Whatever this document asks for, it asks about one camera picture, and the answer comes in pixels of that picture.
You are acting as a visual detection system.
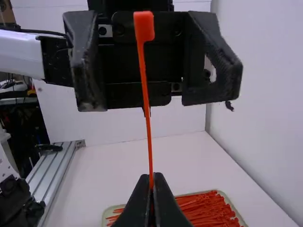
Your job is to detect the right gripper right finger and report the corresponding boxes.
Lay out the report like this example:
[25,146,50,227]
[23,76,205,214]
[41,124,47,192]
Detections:
[153,172,195,227]

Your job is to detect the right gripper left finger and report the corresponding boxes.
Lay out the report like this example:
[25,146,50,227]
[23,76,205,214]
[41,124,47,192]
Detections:
[110,174,151,227]

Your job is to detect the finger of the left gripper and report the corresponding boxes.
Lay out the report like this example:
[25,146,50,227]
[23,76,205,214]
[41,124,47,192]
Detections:
[181,10,243,106]

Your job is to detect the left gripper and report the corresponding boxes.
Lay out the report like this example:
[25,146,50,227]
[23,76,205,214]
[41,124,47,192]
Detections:
[62,0,190,112]

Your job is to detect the orange cable tie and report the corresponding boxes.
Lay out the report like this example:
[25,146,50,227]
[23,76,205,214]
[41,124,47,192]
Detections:
[133,10,156,191]

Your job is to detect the pale tray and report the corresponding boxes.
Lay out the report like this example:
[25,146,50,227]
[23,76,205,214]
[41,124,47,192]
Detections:
[101,188,250,227]

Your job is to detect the silver rails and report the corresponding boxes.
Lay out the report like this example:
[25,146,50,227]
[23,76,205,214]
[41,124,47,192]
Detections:
[23,139,86,227]

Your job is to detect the row of orange cable ties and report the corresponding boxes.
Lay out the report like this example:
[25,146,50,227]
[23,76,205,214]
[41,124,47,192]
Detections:
[105,190,247,227]

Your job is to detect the black cable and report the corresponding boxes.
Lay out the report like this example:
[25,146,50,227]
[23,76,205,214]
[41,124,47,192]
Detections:
[14,26,70,40]

